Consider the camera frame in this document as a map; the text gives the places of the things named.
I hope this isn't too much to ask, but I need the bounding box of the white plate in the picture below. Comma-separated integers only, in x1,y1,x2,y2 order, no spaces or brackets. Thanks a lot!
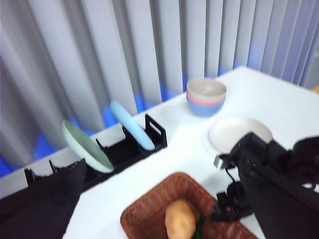
208,116,274,154

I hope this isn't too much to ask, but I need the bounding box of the beige bowl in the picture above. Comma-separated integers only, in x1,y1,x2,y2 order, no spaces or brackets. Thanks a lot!
186,78,227,102

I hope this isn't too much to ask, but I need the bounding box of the green toy cucumber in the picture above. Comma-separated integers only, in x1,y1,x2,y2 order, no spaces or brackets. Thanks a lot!
193,213,206,239

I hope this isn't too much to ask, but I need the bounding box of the light blue plate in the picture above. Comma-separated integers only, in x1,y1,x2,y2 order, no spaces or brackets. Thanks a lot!
110,100,155,151

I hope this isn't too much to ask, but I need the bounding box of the brown wicker basket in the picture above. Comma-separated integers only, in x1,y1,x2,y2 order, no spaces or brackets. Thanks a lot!
120,172,260,239

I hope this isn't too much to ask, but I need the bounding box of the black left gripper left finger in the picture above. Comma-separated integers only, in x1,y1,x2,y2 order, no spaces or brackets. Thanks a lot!
0,158,87,239

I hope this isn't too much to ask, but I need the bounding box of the brown toy potato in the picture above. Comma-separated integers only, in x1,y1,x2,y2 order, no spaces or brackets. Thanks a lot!
164,199,196,239

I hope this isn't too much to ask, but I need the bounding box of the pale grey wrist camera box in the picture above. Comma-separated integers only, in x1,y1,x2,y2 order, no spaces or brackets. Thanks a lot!
214,154,236,171

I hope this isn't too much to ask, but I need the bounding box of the blue bowl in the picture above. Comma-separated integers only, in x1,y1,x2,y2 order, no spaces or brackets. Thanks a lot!
187,99,224,118

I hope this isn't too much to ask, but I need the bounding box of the black dish rack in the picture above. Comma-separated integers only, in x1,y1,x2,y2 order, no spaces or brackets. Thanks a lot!
24,114,167,192

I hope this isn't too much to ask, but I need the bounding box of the grey pleated curtain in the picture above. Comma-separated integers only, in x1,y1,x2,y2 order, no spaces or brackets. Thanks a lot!
0,0,319,175

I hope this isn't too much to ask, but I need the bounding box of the pale green plate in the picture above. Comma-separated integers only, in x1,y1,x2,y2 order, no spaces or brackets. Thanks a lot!
61,119,115,174

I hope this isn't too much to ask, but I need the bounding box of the pink bowl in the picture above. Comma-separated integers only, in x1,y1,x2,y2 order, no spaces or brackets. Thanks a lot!
186,93,226,107

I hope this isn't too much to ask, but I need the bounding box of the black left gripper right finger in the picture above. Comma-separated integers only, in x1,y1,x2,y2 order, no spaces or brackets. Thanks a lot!
236,161,319,239

